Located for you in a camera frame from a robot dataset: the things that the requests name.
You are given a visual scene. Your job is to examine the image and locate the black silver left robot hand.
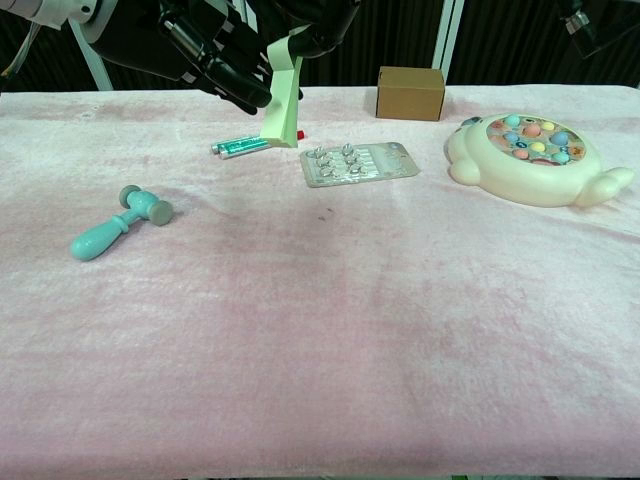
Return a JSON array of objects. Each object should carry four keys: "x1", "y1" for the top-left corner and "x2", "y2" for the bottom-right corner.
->
[{"x1": 92, "y1": 0, "x2": 275, "y2": 116}]

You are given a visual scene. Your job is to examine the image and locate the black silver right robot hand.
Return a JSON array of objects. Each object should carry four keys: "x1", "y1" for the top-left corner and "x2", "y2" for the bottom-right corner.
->
[{"x1": 248, "y1": 0, "x2": 361, "y2": 60}]

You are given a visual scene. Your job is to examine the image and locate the small white block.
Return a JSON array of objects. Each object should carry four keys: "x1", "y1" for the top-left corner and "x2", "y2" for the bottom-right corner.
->
[{"x1": 266, "y1": 25, "x2": 313, "y2": 71}]

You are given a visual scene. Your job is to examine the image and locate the light green rectangular block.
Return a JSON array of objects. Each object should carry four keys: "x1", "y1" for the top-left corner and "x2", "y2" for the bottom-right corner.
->
[{"x1": 259, "y1": 55, "x2": 304, "y2": 150}]

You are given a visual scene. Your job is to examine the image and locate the small brown cardboard box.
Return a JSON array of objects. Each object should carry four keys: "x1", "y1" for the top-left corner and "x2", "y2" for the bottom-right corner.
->
[{"x1": 375, "y1": 65, "x2": 447, "y2": 122}]

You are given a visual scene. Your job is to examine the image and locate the green marker with black cap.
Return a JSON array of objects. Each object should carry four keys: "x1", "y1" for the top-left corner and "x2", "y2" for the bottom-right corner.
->
[{"x1": 209, "y1": 135, "x2": 271, "y2": 154}]

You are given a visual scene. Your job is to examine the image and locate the green marker with red cap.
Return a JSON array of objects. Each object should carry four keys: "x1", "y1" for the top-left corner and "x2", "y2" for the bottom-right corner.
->
[{"x1": 215, "y1": 130, "x2": 308, "y2": 161}]

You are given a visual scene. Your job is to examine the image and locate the clear blister pack with card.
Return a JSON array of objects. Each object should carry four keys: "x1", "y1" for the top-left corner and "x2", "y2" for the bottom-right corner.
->
[{"x1": 299, "y1": 141, "x2": 422, "y2": 190}]

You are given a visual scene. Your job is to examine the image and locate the black curtain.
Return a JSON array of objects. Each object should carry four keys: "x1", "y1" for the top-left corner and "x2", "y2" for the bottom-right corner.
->
[{"x1": 0, "y1": 0, "x2": 640, "y2": 94}]

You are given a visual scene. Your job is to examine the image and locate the teal toy hammer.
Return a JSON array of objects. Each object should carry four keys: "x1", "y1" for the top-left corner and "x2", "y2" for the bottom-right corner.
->
[{"x1": 69, "y1": 184, "x2": 175, "y2": 263}]

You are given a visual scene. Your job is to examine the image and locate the white fishing game toy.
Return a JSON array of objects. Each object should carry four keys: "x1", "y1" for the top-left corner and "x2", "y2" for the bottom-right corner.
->
[{"x1": 444, "y1": 113, "x2": 636, "y2": 209}]

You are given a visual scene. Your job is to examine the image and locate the pink plush table cloth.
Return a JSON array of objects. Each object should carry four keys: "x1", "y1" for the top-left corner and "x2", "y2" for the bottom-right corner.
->
[{"x1": 0, "y1": 85, "x2": 640, "y2": 479}]

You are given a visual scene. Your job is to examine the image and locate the white frame post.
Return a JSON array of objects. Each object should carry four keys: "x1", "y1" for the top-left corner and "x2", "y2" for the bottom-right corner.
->
[
  {"x1": 67, "y1": 18, "x2": 115, "y2": 92},
  {"x1": 431, "y1": 0, "x2": 465, "y2": 72}
]

